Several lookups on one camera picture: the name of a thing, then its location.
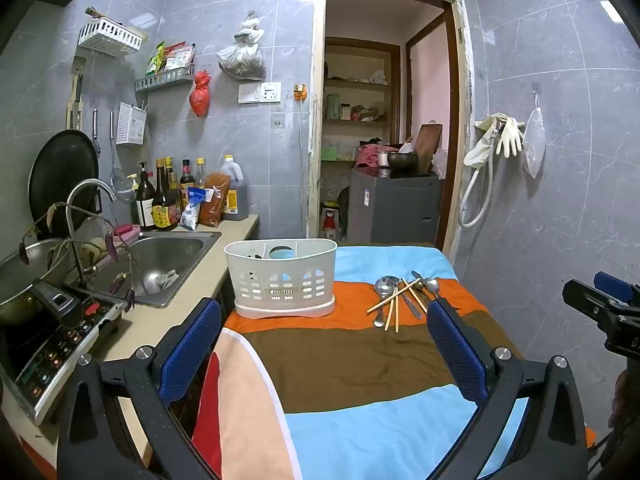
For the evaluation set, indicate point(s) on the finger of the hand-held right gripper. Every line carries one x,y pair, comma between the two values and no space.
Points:
582,295
612,284

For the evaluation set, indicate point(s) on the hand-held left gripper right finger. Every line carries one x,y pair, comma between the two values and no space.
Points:
457,355

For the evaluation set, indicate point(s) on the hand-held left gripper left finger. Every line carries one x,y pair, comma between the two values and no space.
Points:
192,345

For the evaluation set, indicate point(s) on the silver table knife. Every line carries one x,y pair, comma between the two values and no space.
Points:
419,277

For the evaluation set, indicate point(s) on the large silver spoon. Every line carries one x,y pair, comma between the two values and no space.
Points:
383,286

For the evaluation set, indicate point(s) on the white plastic utensil basket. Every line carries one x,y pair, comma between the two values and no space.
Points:
250,257

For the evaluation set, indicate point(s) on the person's right hand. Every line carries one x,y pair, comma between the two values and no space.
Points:
625,400

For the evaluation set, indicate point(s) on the beige kitchen counter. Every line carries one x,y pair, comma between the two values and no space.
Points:
165,325

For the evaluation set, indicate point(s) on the grey rag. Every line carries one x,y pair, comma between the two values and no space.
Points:
160,280

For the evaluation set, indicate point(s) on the stainless steel sink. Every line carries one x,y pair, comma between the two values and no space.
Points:
170,255

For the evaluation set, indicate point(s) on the striped colourful blanket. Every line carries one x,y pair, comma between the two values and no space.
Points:
350,360

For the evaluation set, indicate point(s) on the dried twig with purple leaves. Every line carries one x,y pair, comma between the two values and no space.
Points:
110,247

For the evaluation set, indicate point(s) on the blue and white bag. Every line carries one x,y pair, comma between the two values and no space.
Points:
192,212

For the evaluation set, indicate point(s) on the yellowish sponge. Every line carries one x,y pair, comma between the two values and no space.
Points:
97,250

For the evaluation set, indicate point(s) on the induction cooker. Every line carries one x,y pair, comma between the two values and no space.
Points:
55,355

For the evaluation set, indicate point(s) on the soy sauce bottle yellow label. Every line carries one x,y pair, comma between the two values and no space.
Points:
164,210

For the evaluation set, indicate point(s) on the bag of red chili powder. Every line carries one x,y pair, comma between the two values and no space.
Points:
215,200

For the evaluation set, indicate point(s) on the dark bottle with black pump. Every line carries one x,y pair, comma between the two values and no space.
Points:
146,205

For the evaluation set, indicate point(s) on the green bottle with yellow pump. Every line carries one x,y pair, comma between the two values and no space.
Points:
132,205

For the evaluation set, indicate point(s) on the large oil jug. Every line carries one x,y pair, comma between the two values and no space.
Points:
236,195

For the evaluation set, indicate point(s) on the hanging clear plastic bag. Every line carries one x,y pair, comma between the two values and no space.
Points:
534,145

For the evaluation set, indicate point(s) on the dark bottle with gold cap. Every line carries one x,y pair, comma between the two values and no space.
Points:
173,185

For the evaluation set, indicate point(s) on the dark bottle with red cap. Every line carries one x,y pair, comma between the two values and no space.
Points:
187,182

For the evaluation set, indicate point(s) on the clear bottle with yellow cap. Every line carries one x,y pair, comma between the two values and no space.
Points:
200,172

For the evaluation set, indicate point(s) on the cream rubber glove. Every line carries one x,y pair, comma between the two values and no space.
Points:
510,135
477,152

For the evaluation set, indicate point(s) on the hanging mesh strainer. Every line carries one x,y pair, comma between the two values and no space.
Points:
122,182

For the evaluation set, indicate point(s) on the red and white bottle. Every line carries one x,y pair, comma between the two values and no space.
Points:
329,225

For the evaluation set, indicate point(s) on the curved steel faucet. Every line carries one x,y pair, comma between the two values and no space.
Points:
82,186

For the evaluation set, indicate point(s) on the dark metal bowl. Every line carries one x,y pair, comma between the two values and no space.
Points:
402,160

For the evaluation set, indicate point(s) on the white cup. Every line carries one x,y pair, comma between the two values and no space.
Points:
383,159

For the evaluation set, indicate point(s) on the brown wooden cutting board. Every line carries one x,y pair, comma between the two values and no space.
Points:
429,145

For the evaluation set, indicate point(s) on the black round pan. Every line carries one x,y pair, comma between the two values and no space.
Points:
62,175

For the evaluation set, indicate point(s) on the pink cloth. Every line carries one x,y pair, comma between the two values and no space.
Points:
367,155

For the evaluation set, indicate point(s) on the hanging metal utensil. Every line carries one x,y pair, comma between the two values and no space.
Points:
95,125

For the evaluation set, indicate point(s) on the red plastic bag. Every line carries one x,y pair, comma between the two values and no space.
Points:
200,97

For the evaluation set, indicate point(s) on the hanging wooden kitchen tool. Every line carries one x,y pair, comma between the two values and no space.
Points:
75,105

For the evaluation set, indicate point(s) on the green canister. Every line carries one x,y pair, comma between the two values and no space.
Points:
334,107

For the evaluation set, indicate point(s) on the white seasoning packet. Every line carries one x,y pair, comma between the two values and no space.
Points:
179,62

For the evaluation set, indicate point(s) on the clear bag of dried goods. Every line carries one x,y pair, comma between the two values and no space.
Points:
242,62

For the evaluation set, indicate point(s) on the green seasoning packet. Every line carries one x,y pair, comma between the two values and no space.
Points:
156,60

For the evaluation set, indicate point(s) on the wooden storage shelf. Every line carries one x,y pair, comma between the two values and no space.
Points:
355,83

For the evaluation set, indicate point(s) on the red seasoning packet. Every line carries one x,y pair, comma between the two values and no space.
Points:
178,50

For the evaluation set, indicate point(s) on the metal wall hook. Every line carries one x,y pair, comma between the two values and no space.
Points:
536,91

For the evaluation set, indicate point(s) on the white perforated wall holder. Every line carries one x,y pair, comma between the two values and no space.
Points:
131,125

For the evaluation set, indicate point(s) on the white wall switch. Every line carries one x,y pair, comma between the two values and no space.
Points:
249,93

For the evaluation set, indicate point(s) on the white wall socket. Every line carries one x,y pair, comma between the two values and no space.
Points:
270,92

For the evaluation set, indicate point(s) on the wooden door frame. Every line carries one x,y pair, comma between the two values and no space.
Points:
316,110

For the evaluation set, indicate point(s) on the metal wall shelf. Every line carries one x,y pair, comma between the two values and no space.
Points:
165,79

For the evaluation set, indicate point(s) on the orange wall plug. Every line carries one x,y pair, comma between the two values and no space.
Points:
300,94

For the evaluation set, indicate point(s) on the white slotted wall basket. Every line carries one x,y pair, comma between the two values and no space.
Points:
107,37

